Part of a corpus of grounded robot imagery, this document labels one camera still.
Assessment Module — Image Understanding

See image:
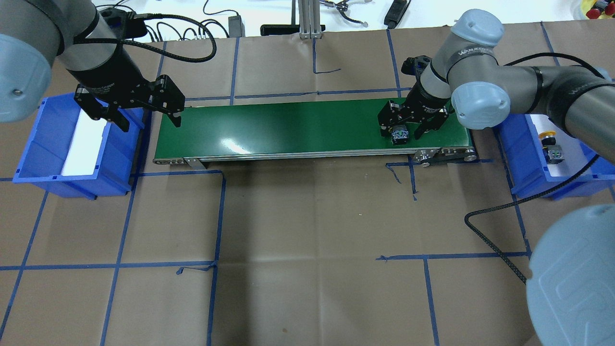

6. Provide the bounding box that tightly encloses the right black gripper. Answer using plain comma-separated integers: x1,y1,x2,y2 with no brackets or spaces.
378,55,452,140

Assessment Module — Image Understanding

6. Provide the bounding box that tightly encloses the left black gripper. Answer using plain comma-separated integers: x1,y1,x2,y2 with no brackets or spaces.
72,46,186,132

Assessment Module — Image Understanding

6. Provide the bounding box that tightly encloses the red mushroom push button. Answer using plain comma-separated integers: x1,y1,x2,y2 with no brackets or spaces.
390,124,409,146

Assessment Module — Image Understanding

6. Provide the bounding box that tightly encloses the yellow mushroom push button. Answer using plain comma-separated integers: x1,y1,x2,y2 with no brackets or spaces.
538,131,565,164

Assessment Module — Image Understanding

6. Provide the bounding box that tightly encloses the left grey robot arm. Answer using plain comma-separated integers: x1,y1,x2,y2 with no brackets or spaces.
1,0,185,132

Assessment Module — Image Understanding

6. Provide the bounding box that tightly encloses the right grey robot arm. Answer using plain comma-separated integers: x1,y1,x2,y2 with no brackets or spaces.
378,9,614,346

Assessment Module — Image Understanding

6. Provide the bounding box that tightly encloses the yellow tray of buttons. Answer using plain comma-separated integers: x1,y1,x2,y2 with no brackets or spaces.
578,0,615,20

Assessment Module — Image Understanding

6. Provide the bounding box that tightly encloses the white foam pad left bin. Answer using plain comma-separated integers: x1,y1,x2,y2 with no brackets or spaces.
60,110,106,176

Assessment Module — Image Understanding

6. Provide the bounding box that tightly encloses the white foam pad bin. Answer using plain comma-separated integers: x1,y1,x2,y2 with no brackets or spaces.
526,114,592,177
60,110,106,176

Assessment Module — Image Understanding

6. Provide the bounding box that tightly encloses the left blue plastic bin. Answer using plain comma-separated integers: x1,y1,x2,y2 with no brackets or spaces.
12,94,144,200

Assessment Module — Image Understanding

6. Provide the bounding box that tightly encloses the blue plastic bin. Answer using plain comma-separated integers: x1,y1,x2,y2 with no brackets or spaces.
12,94,144,200
494,114,615,200

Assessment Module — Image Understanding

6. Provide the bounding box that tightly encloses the green conveyor belt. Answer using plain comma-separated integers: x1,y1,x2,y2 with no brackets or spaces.
152,99,474,165

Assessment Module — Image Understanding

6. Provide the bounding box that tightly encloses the right blue plastic bin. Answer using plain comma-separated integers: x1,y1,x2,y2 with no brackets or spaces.
494,114,615,200

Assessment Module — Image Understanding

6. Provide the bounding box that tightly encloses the black power adapter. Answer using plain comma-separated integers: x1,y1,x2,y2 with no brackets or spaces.
228,15,246,37

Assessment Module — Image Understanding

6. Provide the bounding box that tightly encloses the white foam pad right bin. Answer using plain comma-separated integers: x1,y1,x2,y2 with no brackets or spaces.
526,114,592,177

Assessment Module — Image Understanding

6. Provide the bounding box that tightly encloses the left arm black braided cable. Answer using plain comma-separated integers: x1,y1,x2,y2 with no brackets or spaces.
72,12,217,63

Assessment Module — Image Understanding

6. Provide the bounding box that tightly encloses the aluminium frame post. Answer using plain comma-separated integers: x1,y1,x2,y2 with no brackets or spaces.
297,0,322,40

